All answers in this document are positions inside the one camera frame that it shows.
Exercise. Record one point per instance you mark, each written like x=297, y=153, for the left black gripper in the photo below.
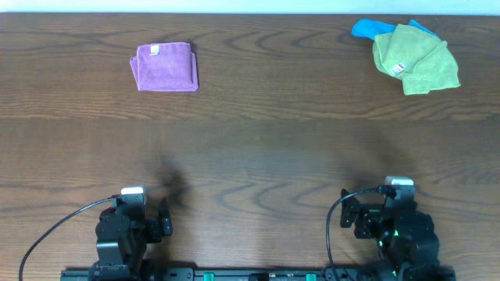
x=157, y=225

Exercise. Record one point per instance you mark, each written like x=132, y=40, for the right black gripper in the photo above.
x=350, y=211

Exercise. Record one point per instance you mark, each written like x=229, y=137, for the purple cloth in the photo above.
x=134, y=69
x=167, y=67

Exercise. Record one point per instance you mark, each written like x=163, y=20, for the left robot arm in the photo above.
x=123, y=234

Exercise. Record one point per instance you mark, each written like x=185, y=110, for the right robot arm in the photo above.
x=405, y=237

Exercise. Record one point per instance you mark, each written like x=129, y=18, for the folded purple cloth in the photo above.
x=134, y=69

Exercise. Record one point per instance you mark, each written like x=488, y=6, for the green cloth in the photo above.
x=421, y=61

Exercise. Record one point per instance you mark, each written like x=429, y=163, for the blue cloth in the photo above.
x=377, y=31

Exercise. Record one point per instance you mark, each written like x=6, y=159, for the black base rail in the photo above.
x=377, y=274

